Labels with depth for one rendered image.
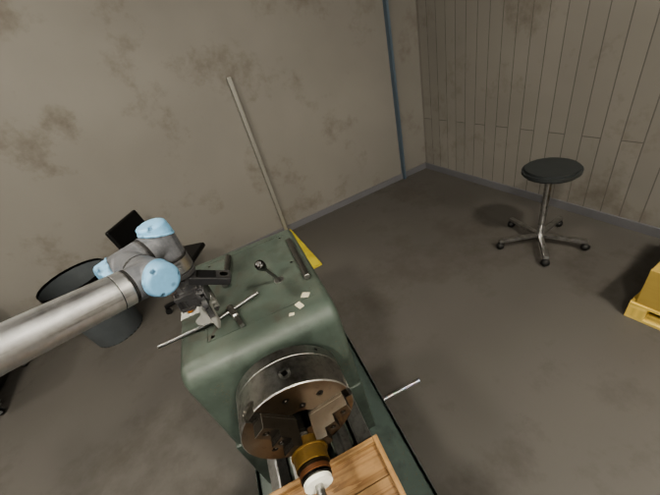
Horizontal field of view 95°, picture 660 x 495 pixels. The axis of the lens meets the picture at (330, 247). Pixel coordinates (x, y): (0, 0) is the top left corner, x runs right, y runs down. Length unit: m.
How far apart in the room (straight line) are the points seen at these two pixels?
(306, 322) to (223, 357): 0.25
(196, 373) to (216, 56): 3.03
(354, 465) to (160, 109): 3.20
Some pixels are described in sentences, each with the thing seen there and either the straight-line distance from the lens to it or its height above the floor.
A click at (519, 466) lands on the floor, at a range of 2.05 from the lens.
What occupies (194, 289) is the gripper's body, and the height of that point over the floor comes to 1.42.
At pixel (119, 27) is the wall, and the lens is 3.52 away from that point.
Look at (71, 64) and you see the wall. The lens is 3.55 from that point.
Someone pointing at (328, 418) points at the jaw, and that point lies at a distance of 0.89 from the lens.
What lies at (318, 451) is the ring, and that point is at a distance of 0.87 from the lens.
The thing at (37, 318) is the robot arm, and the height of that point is 1.64.
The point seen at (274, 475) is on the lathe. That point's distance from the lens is 1.17.
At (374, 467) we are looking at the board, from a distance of 1.07.
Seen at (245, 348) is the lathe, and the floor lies 1.24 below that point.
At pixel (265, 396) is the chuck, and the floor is 1.23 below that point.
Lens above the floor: 1.89
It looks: 33 degrees down
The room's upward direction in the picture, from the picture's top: 16 degrees counter-clockwise
